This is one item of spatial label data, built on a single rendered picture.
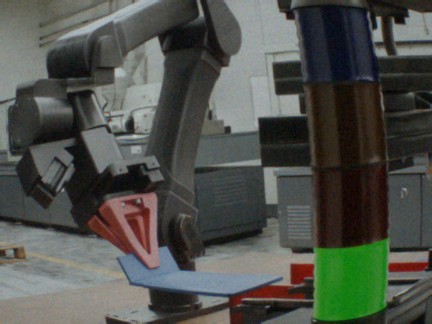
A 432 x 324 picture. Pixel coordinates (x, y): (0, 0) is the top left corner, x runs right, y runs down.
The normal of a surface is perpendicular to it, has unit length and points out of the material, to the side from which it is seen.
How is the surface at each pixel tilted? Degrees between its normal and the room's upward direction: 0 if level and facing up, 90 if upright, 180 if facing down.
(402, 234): 90
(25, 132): 86
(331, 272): 76
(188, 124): 88
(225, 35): 90
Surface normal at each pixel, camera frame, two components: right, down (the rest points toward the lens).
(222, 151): 0.69, -0.01
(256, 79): -0.72, 0.10
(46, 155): 0.58, -0.53
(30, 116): -0.54, 0.01
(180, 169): 0.84, -0.22
